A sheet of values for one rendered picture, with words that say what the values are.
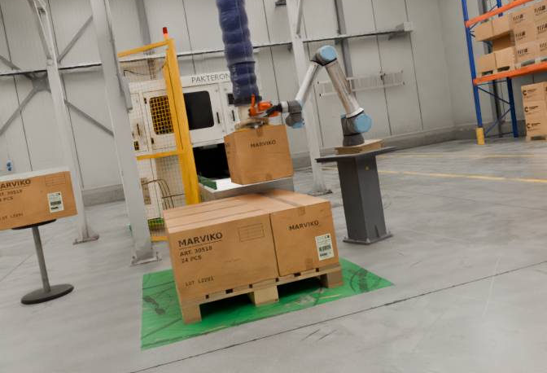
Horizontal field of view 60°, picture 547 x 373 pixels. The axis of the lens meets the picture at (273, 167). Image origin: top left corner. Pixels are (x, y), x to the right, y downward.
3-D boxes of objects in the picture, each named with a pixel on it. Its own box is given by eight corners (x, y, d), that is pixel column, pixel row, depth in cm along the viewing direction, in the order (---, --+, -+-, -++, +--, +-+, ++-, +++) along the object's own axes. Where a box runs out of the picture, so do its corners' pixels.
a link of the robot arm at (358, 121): (366, 127, 391) (326, 44, 376) (376, 127, 375) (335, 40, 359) (351, 136, 388) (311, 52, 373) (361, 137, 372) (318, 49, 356)
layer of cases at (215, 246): (170, 258, 387) (161, 210, 384) (285, 233, 412) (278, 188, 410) (181, 300, 272) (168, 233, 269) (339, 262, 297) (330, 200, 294)
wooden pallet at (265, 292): (172, 275, 388) (170, 258, 387) (288, 249, 413) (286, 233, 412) (184, 325, 272) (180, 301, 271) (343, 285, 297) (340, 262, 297)
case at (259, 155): (231, 182, 407) (223, 136, 405) (275, 174, 416) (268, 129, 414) (242, 186, 348) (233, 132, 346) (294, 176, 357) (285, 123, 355)
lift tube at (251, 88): (232, 108, 389) (210, -19, 384) (258, 104, 395) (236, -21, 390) (237, 105, 368) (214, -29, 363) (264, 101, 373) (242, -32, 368)
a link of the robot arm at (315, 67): (314, 47, 385) (281, 123, 384) (319, 45, 373) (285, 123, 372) (326, 54, 388) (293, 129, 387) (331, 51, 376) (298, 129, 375)
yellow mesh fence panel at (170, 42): (138, 252, 508) (103, 56, 494) (144, 249, 517) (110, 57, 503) (207, 247, 473) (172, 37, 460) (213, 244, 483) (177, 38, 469)
